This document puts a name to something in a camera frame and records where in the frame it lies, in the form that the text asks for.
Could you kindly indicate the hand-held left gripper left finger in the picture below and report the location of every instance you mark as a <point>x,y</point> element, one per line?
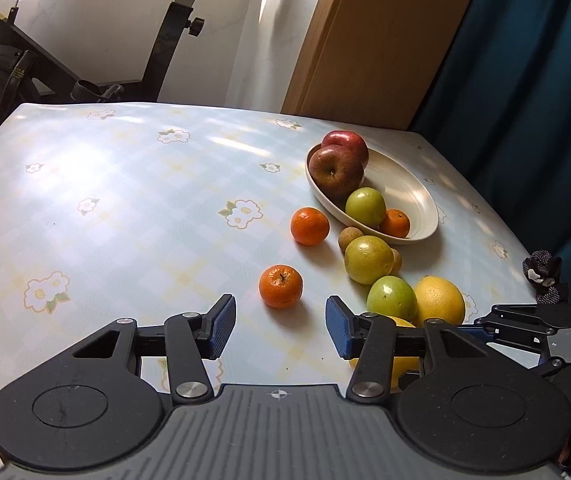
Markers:
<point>223,327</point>

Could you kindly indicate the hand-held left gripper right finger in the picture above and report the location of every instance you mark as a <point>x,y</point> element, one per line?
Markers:
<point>340,330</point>

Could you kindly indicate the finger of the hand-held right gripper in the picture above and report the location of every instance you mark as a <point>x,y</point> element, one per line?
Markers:
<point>515,314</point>
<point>515,338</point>

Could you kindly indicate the orange tangerine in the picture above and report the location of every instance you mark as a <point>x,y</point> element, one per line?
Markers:
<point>280,286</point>
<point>310,226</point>
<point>395,223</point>

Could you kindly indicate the green apple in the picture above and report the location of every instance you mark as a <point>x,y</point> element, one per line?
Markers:
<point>391,299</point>
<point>369,260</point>
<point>365,207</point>

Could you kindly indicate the dark brownish red apple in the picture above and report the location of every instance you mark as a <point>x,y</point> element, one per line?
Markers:
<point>335,170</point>

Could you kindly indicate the cream round plate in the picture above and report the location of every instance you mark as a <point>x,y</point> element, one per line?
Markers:
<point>410,185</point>

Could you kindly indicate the bright red apple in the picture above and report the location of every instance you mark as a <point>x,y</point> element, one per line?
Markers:
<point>348,142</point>

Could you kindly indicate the black fabric scrunchie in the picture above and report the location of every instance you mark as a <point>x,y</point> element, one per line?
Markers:
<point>545,270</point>

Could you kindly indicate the green apple by lemon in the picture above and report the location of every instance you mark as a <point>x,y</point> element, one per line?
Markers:
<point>391,299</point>

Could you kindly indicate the green apple on table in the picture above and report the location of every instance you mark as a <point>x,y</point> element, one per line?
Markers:
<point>369,260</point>

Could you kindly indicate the yellow lemon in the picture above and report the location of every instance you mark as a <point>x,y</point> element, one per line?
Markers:
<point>406,367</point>
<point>438,300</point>

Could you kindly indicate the small brown longan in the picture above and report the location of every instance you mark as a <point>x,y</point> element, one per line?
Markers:
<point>351,238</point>
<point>396,261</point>

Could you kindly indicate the dark blue curtain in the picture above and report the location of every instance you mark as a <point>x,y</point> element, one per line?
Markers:
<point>515,85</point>

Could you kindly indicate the black exercise bike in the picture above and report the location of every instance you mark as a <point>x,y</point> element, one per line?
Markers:
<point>165,50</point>

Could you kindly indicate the wooden cabinet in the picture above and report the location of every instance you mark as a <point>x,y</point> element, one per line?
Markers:
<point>375,35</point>

